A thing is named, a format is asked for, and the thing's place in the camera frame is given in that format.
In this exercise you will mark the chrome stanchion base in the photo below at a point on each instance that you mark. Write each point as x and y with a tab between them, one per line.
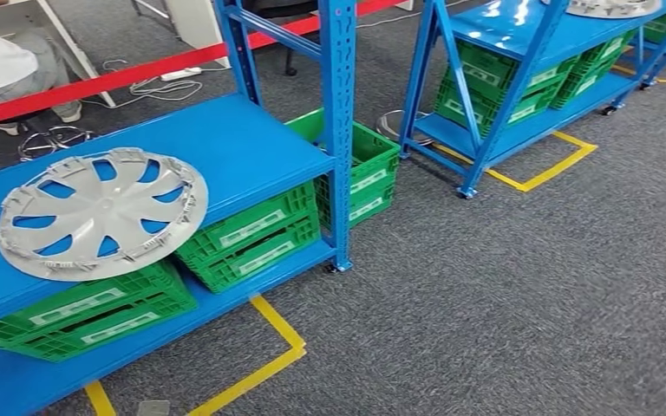
390	123

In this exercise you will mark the black office chair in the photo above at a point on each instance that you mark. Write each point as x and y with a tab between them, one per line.
287	34

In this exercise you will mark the white power strip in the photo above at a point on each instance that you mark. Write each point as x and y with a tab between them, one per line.
181	73

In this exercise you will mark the white desk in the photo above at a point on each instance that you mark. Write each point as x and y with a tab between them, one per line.
63	40
195	26

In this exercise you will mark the grey wheel hubcap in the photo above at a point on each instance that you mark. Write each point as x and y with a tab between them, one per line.
614	7
100	215

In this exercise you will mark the red barrier belt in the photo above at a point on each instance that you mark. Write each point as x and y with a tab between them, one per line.
137	72

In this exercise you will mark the chrome base stool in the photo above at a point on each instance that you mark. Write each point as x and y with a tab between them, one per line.
51	140

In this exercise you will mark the person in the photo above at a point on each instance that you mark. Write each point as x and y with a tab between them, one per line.
5	69

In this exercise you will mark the yellow floor tape frame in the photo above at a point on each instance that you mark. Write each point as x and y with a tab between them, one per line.
654	74
540	172

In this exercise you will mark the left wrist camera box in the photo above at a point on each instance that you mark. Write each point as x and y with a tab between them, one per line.
153	408

